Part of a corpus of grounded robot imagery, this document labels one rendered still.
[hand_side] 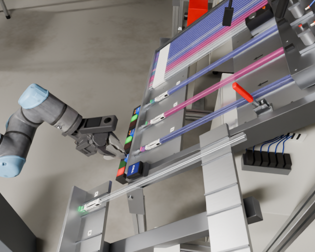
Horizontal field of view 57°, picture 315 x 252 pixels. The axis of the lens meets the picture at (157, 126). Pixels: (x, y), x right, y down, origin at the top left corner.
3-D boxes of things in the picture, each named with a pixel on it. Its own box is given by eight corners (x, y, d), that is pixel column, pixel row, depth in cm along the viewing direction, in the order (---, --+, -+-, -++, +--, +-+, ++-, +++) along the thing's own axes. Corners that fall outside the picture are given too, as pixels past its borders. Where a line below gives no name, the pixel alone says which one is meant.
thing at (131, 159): (140, 183, 93) (124, 173, 89) (164, 61, 136) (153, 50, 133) (143, 182, 92) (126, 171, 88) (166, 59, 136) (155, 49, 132)
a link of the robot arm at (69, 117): (70, 100, 86) (61, 120, 80) (83, 109, 88) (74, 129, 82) (57, 111, 90) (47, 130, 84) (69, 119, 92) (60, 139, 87)
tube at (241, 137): (82, 212, 81) (79, 211, 81) (83, 208, 82) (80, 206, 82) (247, 140, 56) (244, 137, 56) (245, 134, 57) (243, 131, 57)
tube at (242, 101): (143, 152, 93) (140, 151, 92) (143, 149, 93) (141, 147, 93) (304, 75, 64) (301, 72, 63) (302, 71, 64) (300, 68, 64)
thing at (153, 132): (137, 178, 91) (130, 174, 89) (162, 55, 134) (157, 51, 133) (185, 159, 80) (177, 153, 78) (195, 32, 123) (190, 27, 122)
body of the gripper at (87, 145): (96, 140, 99) (66, 120, 93) (112, 130, 94) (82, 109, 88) (89, 158, 93) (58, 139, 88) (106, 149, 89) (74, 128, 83)
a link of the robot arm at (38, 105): (22, 91, 85) (37, 75, 81) (54, 113, 90) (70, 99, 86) (11, 109, 79) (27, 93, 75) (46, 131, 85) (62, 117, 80)
